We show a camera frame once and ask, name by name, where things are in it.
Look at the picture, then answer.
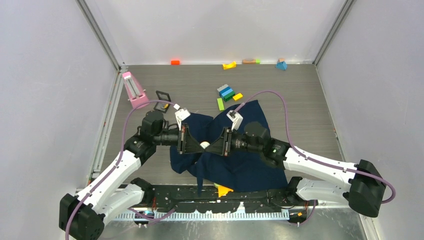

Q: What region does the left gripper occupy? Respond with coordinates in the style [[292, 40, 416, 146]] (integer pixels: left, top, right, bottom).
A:
[[153, 123, 204, 155]]

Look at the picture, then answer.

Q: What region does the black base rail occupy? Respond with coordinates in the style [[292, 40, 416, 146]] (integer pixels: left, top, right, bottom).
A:
[[133, 185, 314, 214]]

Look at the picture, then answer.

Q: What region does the black frame stand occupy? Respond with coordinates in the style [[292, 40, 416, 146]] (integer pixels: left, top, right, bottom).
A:
[[153, 90, 171, 114]]

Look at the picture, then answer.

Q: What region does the blue triangle block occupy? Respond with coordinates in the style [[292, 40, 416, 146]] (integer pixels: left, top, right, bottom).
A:
[[275, 61, 288, 71]]

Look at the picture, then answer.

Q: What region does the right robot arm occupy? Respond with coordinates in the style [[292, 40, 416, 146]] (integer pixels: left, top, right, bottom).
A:
[[201, 122, 388, 218]]

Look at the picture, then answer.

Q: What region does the lime green block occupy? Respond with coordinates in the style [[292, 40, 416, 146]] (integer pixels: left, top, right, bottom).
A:
[[216, 98, 225, 111]]

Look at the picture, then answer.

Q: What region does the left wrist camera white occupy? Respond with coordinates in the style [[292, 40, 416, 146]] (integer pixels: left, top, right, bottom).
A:
[[173, 103, 191, 130]]

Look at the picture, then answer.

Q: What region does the yellow small block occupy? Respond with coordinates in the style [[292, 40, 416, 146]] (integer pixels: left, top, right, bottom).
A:
[[232, 93, 243, 102]]

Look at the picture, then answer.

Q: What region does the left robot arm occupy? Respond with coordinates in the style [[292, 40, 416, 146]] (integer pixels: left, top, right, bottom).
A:
[[59, 108, 203, 240]]

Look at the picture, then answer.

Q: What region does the navy blue t-shirt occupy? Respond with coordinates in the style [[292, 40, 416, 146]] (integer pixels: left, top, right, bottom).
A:
[[169, 110, 288, 192]]

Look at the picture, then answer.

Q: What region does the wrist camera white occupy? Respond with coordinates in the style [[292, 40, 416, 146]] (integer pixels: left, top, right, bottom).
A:
[[226, 110, 243, 131], [173, 103, 191, 130]]

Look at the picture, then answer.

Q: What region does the white round brooch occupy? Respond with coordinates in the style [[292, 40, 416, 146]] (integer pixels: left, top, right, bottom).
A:
[[200, 141, 210, 149]]

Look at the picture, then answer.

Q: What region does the yellow orange block stack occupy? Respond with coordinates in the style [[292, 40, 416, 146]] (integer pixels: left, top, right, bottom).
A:
[[214, 183, 234, 198]]

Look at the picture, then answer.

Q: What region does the pink metronome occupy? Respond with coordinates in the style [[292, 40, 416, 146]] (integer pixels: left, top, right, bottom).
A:
[[122, 71, 149, 109]]

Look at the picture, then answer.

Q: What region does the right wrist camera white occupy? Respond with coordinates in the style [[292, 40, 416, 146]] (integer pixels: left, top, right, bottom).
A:
[[226, 110, 243, 131]]

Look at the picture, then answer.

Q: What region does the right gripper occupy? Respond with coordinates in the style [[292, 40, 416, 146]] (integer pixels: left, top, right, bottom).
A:
[[207, 125, 263, 155]]

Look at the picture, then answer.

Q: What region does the grey blue green block stack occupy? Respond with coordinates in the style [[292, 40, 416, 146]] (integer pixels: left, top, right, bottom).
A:
[[217, 84, 236, 102]]

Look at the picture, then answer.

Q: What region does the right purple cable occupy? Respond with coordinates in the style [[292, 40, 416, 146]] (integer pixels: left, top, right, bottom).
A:
[[233, 90, 397, 228]]

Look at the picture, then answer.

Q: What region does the tan flat block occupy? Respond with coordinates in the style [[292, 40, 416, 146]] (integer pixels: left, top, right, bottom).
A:
[[242, 58, 256, 65]]

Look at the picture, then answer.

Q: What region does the purple cable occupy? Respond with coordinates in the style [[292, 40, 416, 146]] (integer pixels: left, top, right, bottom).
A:
[[233, 90, 397, 228], [64, 99, 181, 240]]

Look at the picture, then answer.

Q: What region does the yellow arch block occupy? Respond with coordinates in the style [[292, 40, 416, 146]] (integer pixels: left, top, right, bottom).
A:
[[222, 61, 237, 70]]

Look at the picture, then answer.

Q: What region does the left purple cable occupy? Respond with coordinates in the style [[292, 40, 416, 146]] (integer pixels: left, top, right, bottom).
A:
[[64, 99, 181, 240]]

